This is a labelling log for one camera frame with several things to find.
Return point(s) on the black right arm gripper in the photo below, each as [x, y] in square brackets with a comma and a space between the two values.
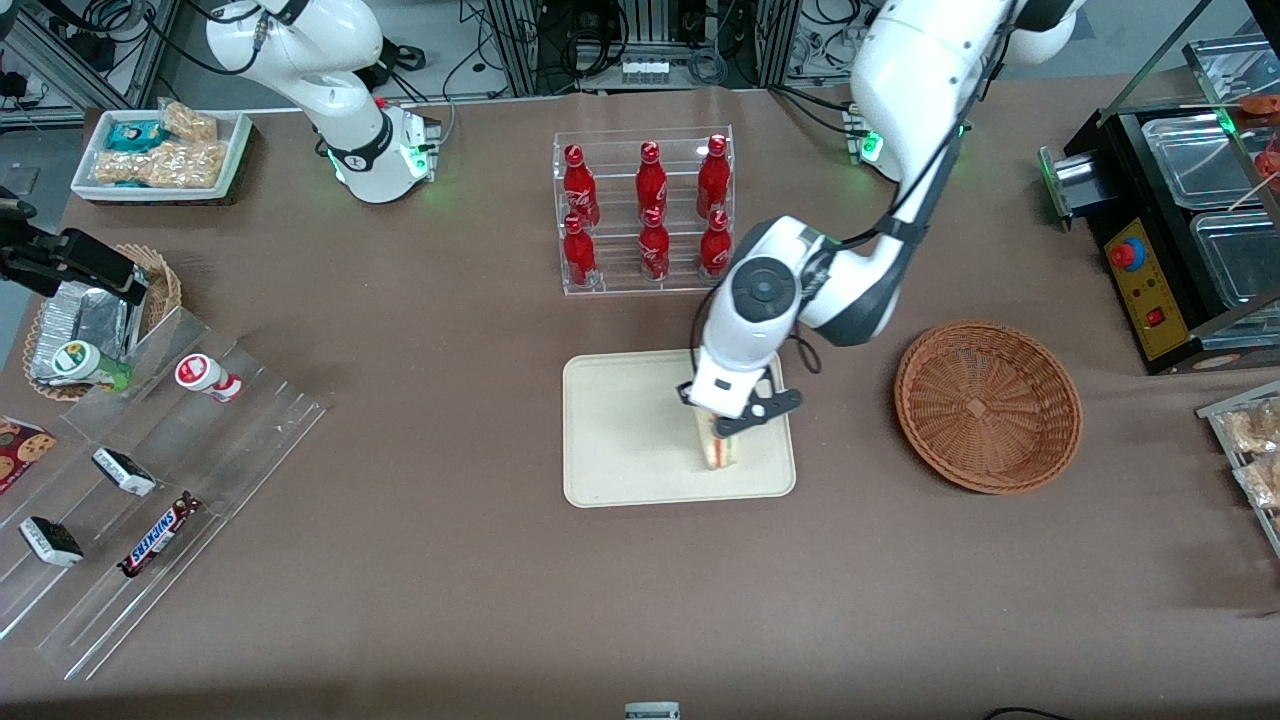
[30, 262]

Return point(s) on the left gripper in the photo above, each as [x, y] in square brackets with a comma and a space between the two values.
[683, 391]

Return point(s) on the triangle sandwich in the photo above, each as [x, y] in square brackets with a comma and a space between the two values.
[718, 450]

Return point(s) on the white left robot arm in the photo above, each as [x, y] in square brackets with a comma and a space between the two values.
[930, 60]

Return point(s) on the small brown wicker basket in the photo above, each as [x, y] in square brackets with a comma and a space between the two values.
[165, 285]

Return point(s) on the white snack tray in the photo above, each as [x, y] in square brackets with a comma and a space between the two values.
[90, 185]

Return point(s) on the beige rectangular tray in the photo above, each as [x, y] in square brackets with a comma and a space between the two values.
[630, 430]

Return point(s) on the round brown wicker basket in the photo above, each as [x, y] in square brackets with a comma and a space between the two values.
[990, 410]

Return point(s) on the clear acrylic bread tray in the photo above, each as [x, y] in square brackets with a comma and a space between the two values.
[1215, 420]

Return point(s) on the steel shelf tray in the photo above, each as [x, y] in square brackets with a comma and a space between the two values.
[1235, 65]

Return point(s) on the silver foil bag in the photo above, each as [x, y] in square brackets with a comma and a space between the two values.
[85, 315]

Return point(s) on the green and white cup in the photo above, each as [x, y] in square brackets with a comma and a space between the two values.
[85, 362]

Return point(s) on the large rice cracker pack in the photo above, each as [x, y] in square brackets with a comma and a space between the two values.
[160, 165]

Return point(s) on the teal snack packet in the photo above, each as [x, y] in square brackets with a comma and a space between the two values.
[135, 135]

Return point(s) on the white red yogurt bottle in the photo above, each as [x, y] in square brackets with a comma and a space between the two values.
[205, 377]

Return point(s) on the red cola bottle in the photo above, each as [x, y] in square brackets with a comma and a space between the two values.
[715, 245]
[651, 185]
[713, 180]
[579, 255]
[654, 250]
[580, 190]

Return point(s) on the small rice cracker pack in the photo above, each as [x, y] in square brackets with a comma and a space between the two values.
[190, 122]

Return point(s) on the red cookie package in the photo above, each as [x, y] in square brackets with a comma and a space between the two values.
[20, 450]

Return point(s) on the black white snack bar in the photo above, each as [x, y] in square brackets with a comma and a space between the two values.
[52, 541]
[125, 472]

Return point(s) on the clear acrylic bottle rack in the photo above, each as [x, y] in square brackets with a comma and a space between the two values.
[620, 200]

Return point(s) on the clear acrylic stepped display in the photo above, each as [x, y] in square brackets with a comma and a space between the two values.
[220, 470]

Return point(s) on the Snickers chocolate bar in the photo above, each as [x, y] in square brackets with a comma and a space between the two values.
[160, 535]

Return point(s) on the white label tag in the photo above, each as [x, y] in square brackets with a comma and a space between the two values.
[652, 711]

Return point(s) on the white power strip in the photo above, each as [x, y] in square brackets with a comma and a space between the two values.
[646, 71]

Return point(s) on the red emergency stop button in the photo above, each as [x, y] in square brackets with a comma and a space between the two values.
[1127, 254]

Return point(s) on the black fryer with yellow panel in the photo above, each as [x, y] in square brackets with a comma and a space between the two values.
[1150, 285]

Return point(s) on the steel fryer pan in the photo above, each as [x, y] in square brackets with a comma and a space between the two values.
[1240, 260]
[1195, 160]

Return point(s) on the wrapped bread pack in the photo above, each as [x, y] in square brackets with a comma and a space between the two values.
[1262, 482]
[1255, 425]

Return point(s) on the red sausage on skewer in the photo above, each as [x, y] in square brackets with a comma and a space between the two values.
[1270, 155]

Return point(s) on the aluminium frame equipment rack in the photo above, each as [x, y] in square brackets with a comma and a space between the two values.
[580, 40]

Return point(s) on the red rocker switch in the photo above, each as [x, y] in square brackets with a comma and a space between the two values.
[1156, 318]

